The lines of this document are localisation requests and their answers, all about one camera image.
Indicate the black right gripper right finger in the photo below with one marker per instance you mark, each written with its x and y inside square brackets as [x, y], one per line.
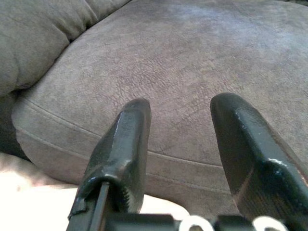
[243, 144]

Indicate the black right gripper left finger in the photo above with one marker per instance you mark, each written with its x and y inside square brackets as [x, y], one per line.
[125, 144]

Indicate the grey suede sofa back cushion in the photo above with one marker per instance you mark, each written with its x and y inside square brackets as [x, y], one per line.
[36, 41]

